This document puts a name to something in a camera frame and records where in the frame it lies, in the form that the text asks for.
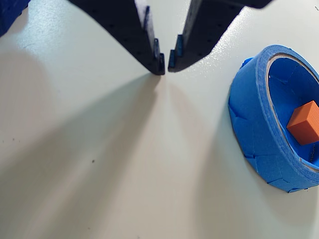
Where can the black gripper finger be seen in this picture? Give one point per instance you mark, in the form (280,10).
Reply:
(129,32)
(207,27)

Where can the small orange cube block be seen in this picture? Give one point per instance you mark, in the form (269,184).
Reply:
(304,124)

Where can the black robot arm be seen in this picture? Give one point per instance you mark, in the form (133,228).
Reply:
(7,15)

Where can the blue tape roll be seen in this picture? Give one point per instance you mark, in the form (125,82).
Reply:
(249,124)

